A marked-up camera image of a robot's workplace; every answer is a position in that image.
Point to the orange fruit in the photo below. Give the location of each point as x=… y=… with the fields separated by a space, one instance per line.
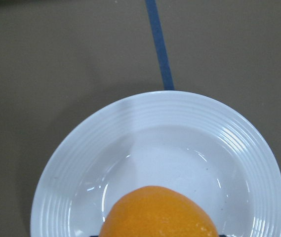
x=154 y=211

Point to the white round plate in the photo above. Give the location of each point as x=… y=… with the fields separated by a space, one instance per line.
x=186 y=142

